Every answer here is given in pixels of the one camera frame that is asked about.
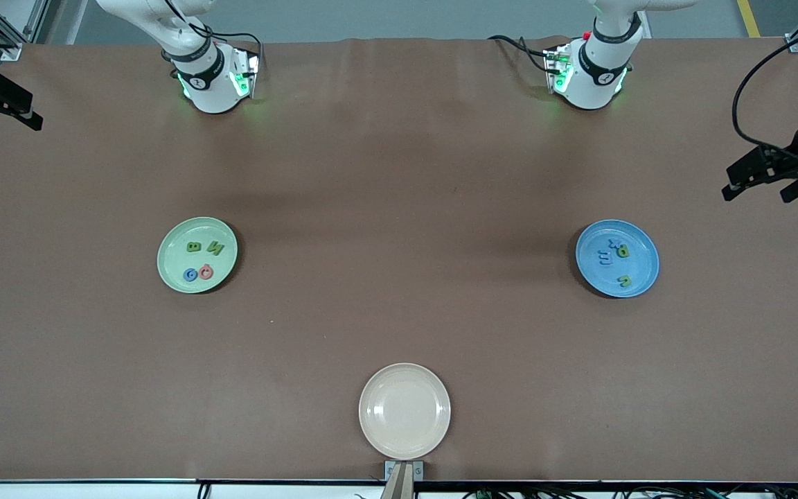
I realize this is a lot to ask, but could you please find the black left base cable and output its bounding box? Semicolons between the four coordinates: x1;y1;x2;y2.
488;35;556;73

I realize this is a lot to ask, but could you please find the black right base cable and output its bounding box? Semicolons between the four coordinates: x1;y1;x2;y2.
188;19;265;67

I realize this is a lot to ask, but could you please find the blue plate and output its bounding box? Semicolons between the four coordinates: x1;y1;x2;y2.
575;219;660;299

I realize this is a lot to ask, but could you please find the light green plate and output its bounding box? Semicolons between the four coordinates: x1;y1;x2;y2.
157;217;239;294

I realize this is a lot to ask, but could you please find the brown table cover mat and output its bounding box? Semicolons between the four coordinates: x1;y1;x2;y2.
0;36;798;484

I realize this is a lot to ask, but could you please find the black base cable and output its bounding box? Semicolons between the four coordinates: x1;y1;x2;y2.
188;19;265;67
488;35;556;73

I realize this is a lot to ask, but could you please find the beige plate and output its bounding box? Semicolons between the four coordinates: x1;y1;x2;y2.
359;363;452;460

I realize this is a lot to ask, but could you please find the aluminium camera post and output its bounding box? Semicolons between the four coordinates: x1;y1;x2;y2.
380;463;417;499

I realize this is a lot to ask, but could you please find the grey metal mount bracket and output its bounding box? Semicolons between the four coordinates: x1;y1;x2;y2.
384;461;424;481

